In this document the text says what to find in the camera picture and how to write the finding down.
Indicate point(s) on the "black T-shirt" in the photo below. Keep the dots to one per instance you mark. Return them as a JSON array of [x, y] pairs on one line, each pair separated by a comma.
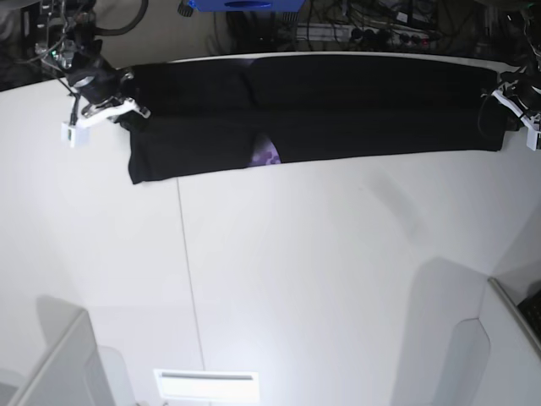
[[208, 116]]

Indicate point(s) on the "white power strip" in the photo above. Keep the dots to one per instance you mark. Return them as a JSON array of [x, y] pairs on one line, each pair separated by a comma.
[[395, 35]]

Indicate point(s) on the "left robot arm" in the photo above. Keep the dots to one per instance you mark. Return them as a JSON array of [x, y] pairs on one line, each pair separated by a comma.
[[528, 13]]

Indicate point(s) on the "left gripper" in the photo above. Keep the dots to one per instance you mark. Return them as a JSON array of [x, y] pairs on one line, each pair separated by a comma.
[[518, 92]]

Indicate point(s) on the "white partition panel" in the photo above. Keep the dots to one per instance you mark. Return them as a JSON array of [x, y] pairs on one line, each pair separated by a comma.
[[493, 359]]

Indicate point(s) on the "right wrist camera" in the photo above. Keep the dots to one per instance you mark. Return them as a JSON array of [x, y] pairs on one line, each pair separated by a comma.
[[73, 135]]

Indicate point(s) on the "black keyboard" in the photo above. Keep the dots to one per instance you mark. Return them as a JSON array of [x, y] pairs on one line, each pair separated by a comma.
[[531, 310]]

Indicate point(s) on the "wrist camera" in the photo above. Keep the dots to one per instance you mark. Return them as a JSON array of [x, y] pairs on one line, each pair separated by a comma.
[[73, 135], [533, 139]]

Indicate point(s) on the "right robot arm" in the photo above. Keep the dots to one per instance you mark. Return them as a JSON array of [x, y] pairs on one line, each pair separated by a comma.
[[68, 41]]

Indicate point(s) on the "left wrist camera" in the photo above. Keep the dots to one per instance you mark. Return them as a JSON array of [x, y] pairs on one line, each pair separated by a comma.
[[533, 139]]

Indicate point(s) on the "white monitor back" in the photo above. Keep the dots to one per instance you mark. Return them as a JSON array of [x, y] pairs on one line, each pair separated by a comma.
[[74, 370]]

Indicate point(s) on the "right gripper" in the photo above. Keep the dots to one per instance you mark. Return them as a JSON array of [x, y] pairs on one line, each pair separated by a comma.
[[103, 93]]

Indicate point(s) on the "blue box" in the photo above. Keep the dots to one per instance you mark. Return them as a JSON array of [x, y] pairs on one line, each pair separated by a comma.
[[247, 5]]

